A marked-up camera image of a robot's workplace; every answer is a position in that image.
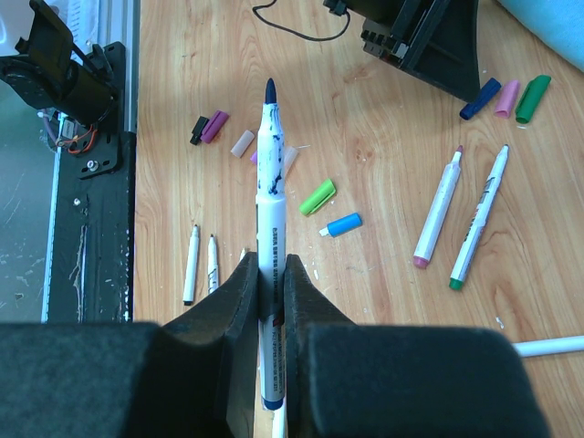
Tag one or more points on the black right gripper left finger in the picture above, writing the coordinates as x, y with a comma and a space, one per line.
192, 377

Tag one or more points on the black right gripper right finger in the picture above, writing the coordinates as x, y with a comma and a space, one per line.
351, 380

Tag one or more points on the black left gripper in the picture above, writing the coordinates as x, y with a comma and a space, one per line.
433, 41

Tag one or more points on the black marker without cap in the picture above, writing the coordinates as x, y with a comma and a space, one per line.
191, 268

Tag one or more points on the purple cap marker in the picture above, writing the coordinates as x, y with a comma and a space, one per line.
212, 266

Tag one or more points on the pink end marker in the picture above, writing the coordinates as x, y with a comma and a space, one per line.
441, 201

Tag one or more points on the dark green cap marker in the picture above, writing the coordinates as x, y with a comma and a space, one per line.
479, 221

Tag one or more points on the teal pen cap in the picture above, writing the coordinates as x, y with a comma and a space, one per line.
341, 225

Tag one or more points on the light green pen cap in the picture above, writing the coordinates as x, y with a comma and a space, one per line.
318, 198

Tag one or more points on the clear grey pen cap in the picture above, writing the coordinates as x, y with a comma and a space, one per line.
291, 154

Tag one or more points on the dark blue marker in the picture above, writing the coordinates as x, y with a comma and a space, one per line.
271, 221

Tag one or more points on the peach pen cap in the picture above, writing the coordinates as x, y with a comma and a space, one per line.
242, 143

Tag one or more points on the blue cap marker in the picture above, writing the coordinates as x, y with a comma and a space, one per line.
546, 347

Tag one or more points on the purple pen cap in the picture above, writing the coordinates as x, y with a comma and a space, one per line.
213, 126

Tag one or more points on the black pen cap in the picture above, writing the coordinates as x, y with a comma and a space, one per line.
198, 130

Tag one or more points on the peach cap marker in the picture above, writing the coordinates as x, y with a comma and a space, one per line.
243, 253

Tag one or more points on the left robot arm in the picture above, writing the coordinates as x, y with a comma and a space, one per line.
42, 64

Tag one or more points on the light blue folded cloth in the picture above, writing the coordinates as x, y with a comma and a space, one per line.
557, 23

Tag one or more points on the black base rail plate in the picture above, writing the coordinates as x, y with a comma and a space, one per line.
90, 246

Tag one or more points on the aluminium frame rail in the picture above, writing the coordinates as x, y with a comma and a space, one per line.
130, 23

